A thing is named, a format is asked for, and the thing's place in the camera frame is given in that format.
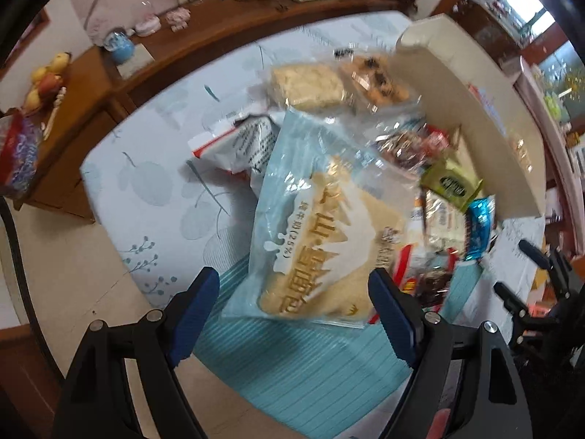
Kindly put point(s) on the clear red candy packet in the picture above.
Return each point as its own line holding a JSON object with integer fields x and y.
{"x": 411, "y": 146}

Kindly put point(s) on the clear yellow crispy cake packet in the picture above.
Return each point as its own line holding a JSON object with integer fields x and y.
{"x": 306, "y": 84}

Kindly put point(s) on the grey square mat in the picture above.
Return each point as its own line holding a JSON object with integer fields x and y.
{"x": 139, "y": 64}

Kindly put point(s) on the pink pig figurine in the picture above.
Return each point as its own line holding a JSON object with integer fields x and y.
{"x": 177, "y": 19}

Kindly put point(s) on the blue snack packet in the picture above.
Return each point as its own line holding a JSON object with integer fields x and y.
{"x": 480, "y": 228}

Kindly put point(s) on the white brown snack packet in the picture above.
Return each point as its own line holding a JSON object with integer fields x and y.
{"x": 443, "y": 217}

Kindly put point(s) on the blue snow globe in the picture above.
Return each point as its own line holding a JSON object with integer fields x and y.
{"x": 119, "y": 48}

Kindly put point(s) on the white red snack bag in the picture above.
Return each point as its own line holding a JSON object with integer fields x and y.
{"x": 237, "y": 146}

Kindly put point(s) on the light blue bread packet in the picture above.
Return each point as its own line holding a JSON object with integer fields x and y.
{"x": 320, "y": 219}

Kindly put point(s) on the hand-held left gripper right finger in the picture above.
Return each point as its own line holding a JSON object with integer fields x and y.
{"x": 393, "y": 315}

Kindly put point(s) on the red snack packet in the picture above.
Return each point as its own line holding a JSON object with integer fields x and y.
{"x": 425, "y": 279}

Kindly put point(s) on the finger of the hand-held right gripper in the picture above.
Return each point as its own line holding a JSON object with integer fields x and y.
{"x": 534, "y": 254}
{"x": 509, "y": 297}

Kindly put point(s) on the green snack packet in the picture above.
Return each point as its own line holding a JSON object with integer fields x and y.
{"x": 450, "y": 187}

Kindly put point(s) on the clear raisin pastry packet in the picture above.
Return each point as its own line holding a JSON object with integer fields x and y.
{"x": 374, "y": 77}

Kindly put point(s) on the fruit bowl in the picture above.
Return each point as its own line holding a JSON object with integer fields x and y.
{"x": 45, "y": 80}

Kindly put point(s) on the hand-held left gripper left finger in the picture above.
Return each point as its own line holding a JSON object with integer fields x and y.
{"x": 196, "y": 315}

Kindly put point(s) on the red tin in plastic bag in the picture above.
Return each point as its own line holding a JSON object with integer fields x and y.
{"x": 18, "y": 155}

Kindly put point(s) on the white plastic bin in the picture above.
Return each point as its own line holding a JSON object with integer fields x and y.
{"x": 480, "y": 123}

